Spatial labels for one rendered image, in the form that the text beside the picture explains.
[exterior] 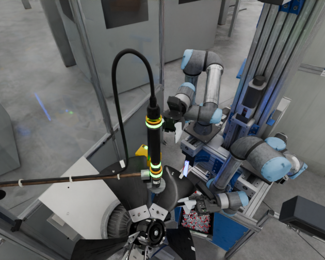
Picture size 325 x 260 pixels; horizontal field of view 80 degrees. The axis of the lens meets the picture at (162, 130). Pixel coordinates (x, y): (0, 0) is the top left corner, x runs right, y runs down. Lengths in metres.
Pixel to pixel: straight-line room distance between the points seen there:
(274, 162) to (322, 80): 1.56
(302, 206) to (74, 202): 1.09
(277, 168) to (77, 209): 0.91
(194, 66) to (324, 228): 1.01
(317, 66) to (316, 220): 1.49
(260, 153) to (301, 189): 2.06
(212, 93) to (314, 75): 1.47
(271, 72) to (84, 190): 1.20
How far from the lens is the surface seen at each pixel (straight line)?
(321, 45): 2.24
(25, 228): 1.34
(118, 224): 1.06
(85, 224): 1.11
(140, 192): 0.94
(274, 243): 2.49
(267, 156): 0.92
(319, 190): 3.07
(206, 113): 0.93
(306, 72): 2.33
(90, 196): 1.09
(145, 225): 0.96
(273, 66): 1.30
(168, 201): 1.07
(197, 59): 1.19
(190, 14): 4.78
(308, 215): 1.20
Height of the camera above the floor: 2.16
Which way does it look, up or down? 46 degrees down
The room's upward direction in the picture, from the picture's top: straight up
